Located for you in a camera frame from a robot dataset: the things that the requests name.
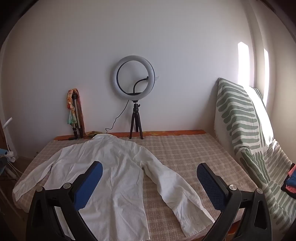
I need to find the beige checked blanket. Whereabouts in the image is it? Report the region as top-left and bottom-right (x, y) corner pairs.
(11, 133), (258, 241)

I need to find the white long-sleeved shirt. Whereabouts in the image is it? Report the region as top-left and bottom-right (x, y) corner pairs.
(13, 134), (215, 241)

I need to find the small black tripod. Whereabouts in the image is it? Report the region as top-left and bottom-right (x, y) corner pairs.
(129, 100), (144, 140)

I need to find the folded silver tripod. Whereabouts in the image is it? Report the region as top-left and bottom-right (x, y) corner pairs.
(69, 91), (85, 140)

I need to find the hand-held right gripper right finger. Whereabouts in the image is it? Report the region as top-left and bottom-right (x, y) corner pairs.
(196, 163), (273, 241)

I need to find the black ring light cable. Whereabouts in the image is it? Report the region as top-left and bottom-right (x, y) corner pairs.
(105, 101), (130, 134)

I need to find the green and white patterned cushion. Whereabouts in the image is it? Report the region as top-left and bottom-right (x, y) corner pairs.
(214, 77), (296, 232)

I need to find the pile of coloured clothes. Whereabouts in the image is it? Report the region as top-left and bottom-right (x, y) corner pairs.
(281, 163), (296, 194)

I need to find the white ring light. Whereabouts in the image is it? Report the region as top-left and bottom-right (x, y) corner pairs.
(113, 55), (155, 102)

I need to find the colourful patterned scarf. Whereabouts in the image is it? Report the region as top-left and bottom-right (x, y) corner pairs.
(66, 88), (101, 137)

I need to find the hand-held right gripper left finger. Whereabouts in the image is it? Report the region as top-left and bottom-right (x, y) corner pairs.
(26, 161), (103, 241)

